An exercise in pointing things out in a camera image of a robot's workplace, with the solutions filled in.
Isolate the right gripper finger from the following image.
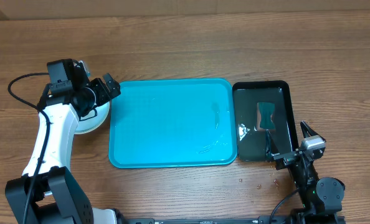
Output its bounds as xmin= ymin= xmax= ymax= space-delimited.
xmin=265 ymin=130 xmax=279 ymax=161
xmin=300 ymin=121 xmax=318 ymax=138

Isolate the light blue plastic plate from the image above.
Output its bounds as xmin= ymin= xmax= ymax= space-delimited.
xmin=75 ymin=102 xmax=110 ymax=134

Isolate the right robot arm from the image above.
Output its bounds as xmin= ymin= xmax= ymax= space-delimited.
xmin=265 ymin=121 xmax=346 ymax=224

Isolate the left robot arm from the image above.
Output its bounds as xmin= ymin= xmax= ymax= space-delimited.
xmin=5 ymin=58 xmax=126 ymax=223

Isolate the black rectangular water tray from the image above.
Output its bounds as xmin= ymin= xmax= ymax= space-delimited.
xmin=232 ymin=80 xmax=298 ymax=162

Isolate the teal plastic serving tray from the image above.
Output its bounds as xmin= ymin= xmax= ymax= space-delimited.
xmin=108 ymin=78 xmax=237 ymax=169

